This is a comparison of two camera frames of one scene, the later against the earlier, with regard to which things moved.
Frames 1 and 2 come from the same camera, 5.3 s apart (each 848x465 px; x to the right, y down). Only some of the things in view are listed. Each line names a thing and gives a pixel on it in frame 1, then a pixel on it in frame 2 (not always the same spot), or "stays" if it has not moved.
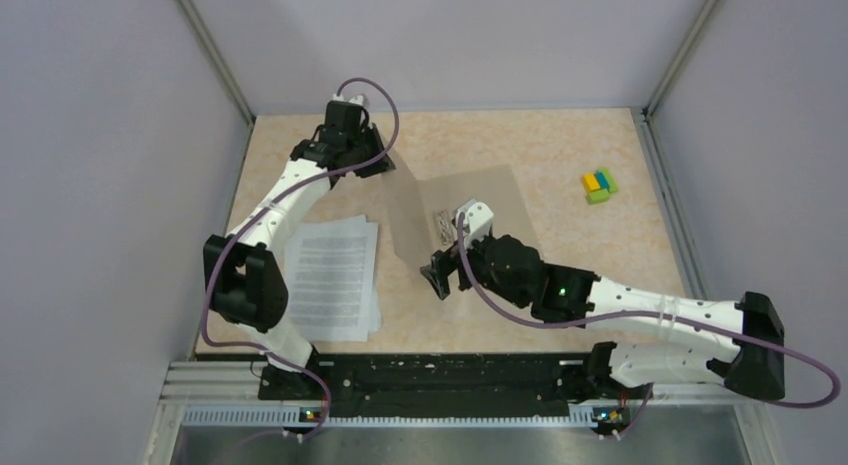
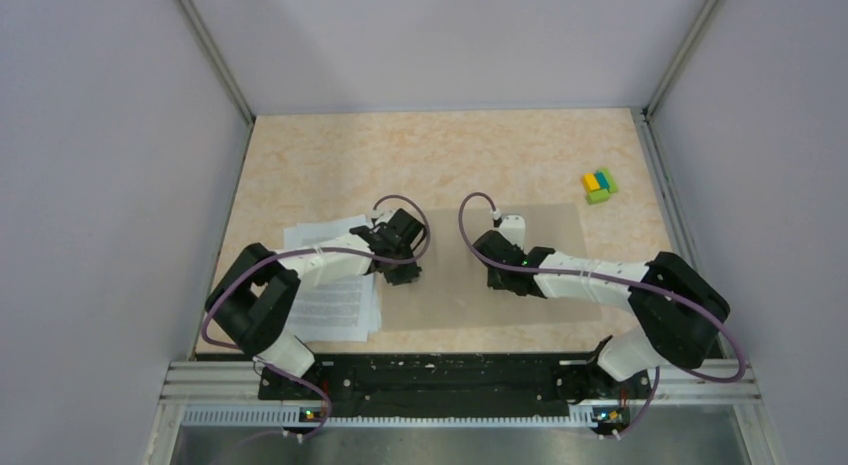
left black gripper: [373, 135] to [408, 272]
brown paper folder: [412, 206] to [452, 289]
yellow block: [590, 182] stays
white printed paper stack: [331, 280] stays
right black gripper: [439, 270] stays
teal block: [604, 184] stays
